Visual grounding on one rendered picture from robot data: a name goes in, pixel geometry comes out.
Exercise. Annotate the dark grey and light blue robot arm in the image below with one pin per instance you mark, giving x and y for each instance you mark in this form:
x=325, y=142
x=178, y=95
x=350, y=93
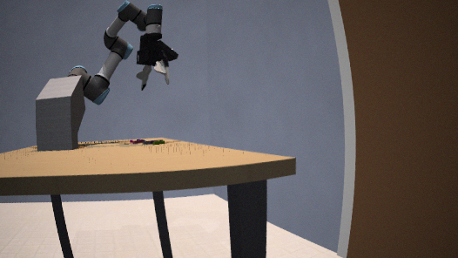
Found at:
x=96, y=89

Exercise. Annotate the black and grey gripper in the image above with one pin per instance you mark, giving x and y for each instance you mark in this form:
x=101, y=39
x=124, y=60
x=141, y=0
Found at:
x=148, y=54

